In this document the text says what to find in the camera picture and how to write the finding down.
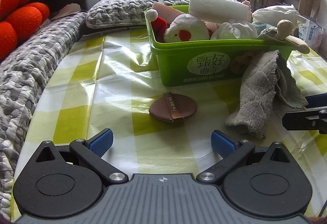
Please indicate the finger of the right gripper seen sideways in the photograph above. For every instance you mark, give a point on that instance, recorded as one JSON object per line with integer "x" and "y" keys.
{"x": 312, "y": 118}

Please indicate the yellow checkered tablecloth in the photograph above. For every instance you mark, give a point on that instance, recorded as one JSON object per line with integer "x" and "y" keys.
{"x": 110, "y": 82}

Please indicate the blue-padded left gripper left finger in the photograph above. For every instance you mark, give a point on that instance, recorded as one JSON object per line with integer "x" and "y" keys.
{"x": 89, "y": 153}

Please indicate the grey quilted sofa cover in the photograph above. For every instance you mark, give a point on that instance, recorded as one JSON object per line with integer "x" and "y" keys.
{"x": 24, "y": 75}

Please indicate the beige bunny doll with dress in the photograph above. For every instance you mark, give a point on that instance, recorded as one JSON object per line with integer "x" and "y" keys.
{"x": 277, "y": 23}

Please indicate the white cloth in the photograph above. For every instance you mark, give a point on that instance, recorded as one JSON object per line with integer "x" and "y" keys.
{"x": 235, "y": 30}

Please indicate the grey towel cloth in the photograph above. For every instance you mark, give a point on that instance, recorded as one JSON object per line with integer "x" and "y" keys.
{"x": 266, "y": 78}

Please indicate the pink sponge block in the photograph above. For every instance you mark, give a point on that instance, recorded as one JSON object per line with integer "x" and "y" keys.
{"x": 165, "y": 12}

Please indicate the orange carrot plush pillow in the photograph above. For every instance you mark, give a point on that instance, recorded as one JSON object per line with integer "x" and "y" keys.
{"x": 20, "y": 19}

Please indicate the grey quilted cushion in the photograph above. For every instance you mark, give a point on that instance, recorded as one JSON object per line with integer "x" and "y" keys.
{"x": 120, "y": 13}

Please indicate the white paper shopping bag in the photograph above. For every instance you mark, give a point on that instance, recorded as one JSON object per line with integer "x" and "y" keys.
{"x": 311, "y": 33}

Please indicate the brown makeup puff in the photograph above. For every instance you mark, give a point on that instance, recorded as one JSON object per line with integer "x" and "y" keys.
{"x": 172, "y": 107}

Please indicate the white paper piece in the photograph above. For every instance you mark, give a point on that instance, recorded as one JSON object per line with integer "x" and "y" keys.
{"x": 68, "y": 10}

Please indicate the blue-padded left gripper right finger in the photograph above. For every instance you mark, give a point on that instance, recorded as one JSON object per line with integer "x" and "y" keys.
{"x": 233, "y": 153}

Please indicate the white foam sponge block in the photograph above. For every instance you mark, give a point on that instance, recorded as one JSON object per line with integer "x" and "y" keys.
{"x": 218, "y": 11}

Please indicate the green plastic bin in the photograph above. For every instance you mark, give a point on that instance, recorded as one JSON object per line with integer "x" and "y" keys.
{"x": 207, "y": 60}

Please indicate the white santa plush toy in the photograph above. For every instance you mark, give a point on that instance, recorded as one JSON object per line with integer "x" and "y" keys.
{"x": 183, "y": 28}

